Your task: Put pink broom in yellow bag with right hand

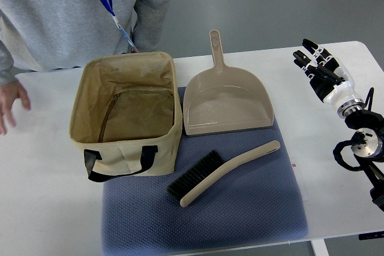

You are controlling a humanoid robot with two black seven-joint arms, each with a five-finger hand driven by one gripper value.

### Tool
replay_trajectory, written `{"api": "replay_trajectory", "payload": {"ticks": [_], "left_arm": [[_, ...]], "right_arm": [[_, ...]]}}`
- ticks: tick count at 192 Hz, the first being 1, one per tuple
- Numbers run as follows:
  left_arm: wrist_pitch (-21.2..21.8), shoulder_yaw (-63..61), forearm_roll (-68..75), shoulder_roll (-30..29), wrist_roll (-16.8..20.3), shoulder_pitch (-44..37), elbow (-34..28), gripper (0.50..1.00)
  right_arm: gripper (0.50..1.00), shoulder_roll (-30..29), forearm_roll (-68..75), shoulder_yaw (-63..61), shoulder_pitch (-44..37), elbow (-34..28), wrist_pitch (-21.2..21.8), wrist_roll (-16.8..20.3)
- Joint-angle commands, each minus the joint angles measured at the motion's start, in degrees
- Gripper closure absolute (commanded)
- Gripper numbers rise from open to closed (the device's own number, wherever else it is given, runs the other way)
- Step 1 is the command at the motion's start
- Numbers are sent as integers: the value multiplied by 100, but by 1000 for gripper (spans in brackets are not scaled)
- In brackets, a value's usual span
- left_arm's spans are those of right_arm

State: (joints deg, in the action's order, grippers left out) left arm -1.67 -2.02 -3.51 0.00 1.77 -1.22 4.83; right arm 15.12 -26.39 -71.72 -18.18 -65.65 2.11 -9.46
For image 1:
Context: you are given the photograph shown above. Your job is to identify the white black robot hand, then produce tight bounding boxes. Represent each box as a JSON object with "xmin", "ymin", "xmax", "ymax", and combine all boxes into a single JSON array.
[{"xmin": 293, "ymin": 38, "xmax": 365, "ymax": 118}]

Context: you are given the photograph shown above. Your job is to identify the person's bare hand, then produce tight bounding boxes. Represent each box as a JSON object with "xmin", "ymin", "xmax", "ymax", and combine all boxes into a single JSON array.
[{"xmin": 1, "ymin": 82, "xmax": 31, "ymax": 135}]

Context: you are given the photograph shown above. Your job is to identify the beige hand broom black bristles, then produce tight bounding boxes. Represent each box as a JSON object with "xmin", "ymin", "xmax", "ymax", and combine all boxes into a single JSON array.
[{"xmin": 166, "ymin": 140, "xmax": 281, "ymax": 207}]

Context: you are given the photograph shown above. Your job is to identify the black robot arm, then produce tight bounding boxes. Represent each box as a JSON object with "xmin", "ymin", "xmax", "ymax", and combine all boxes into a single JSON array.
[{"xmin": 333, "ymin": 88, "xmax": 383, "ymax": 210}]

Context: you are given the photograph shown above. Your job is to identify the person in grey sweatshirt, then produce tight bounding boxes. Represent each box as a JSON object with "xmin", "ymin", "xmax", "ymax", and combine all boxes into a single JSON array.
[{"xmin": 0, "ymin": 0, "xmax": 170, "ymax": 87}]

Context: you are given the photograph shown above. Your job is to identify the beige plastic dustpan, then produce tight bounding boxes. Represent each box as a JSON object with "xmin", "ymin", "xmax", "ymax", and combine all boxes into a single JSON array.
[{"xmin": 183, "ymin": 30, "xmax": 274, "ymax": 136}]

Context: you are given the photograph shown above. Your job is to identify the black table control panel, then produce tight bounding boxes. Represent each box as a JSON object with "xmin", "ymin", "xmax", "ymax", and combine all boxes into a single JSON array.
[{"xmin": 358, "ymin": 231, "xmax": 384, "ymax": 240}]

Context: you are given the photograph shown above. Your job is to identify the white table leg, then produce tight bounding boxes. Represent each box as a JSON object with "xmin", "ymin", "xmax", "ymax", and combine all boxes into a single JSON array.
[{"xmin": 310, "ymin": 239, "xmax": 329, "ymax": 256}]

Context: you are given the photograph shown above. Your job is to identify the yellow fabric bag black handle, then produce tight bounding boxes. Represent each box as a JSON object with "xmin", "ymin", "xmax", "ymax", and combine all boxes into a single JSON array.
[{"xmin": 69, "ymin": 52, "xmax": 182, "ymax": 182}]

